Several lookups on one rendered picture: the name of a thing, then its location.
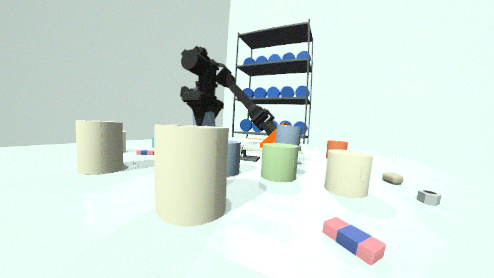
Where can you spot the grey hex nut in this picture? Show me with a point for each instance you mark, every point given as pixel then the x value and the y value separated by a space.
pixel 428 197

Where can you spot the pale green cylinder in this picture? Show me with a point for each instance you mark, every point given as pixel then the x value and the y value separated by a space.
pixel 279 162

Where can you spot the pink eraser with blue sleeve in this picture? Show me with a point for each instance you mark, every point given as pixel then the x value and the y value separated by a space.
pixel 144 152
pixel 361 244

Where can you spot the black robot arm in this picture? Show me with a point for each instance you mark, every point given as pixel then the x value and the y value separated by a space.
pixel 199 63

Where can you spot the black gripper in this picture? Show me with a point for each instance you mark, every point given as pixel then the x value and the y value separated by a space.
pixel 203 99

